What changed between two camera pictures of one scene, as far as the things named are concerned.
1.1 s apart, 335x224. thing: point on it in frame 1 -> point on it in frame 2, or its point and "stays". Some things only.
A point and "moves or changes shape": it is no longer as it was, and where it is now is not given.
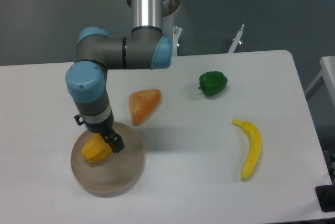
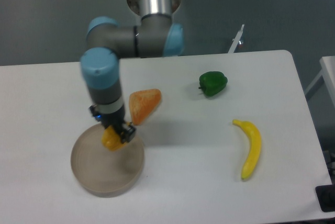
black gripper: (113, 138) -> (115, 120)
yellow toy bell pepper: (96, 148) moves or changes shape
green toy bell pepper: (212, 82) stays
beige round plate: (114, 176) stays
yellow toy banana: (255, 147) stays
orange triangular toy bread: (142, 103) stays
